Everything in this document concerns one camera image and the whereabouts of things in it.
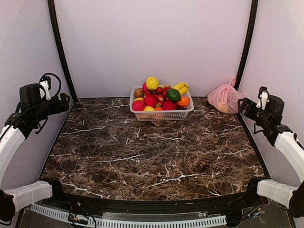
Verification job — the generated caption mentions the yellow banana bunch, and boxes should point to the yellow banana bunch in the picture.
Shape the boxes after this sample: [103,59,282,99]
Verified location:
[172,82,190,95]

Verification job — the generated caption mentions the white plastic basket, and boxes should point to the white plastic basket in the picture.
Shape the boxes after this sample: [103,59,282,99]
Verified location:
[129,85,194,121]

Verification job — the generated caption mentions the white cable duct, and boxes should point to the white cable duct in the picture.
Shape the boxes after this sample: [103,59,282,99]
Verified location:
[30,204,227,228]

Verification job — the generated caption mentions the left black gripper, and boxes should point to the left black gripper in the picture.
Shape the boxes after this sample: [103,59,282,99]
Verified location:
[32,92,70,122]

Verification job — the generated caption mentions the black front rail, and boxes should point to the black front rail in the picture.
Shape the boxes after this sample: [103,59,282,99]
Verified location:
[42,192,269,215]

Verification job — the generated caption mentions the black frame post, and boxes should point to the black frame post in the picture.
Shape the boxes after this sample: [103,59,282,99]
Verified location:
[234,0,258,90]
[47,0,78,103]

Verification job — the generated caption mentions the red fruit front right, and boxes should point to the red fruit front right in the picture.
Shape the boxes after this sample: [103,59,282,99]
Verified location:
[162,101,177,111]

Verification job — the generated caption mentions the large yellow lemon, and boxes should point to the large yellow lemon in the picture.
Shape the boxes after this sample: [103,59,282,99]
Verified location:
[145,76,159,90]

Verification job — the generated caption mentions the yellow fruit left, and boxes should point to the yellow fruit left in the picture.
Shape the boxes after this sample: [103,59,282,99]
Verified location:
[134,97,144,101]

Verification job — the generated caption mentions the green lime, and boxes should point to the green lime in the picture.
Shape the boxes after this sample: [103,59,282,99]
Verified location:
[166,88,181,103]

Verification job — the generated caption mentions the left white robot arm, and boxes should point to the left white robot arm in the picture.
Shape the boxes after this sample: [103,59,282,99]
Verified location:
[0,81,70,226]

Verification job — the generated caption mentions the red apple centre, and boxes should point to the red apple centre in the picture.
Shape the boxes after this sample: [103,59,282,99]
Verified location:
[144,95,158,108]

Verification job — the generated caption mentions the pink fruit front left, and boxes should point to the pink fruit front left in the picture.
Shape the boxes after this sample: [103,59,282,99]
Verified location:
[132,100,145,111]

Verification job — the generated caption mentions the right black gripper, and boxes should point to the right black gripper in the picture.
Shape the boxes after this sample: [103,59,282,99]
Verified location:
[238,97,270,127]

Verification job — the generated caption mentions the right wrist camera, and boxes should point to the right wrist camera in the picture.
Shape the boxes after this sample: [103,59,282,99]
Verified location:
[256,86,269,110]

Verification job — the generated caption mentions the pink fruit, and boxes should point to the pink fruit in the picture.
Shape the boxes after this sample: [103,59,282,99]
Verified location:
[132,100,145,111]
[142,83,148,92]

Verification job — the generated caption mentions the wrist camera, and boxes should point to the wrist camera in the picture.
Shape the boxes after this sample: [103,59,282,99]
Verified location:
[39,76,51,101]
[256,86,269,110]

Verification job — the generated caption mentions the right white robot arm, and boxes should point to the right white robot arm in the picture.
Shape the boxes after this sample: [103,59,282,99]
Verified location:
[237,92,304,218]

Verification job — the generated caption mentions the right black frame post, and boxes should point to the right black frame post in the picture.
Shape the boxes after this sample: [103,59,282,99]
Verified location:
[234,0,258,90]

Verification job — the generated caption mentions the orange fruit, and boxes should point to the orange fruit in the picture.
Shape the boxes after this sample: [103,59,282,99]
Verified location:
[177,96,190,107]

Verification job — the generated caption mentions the left black frame post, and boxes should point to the left black frame post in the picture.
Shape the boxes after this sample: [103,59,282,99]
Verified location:
[47,0,78,103]

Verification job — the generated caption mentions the small yellow lemon front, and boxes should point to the small yellow lemon front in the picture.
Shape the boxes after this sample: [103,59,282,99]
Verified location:
[144,106,155,112]

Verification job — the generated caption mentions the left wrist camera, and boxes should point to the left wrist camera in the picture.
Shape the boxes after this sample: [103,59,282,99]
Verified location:
[39,76,51,101]

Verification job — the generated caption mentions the pink fruit back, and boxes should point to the pink fruit back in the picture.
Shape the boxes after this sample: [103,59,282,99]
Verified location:
[142,83,148,92]

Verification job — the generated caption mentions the pink plastic bag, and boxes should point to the pink plastic bag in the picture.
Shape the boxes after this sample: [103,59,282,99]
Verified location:
[207,76,245,114]

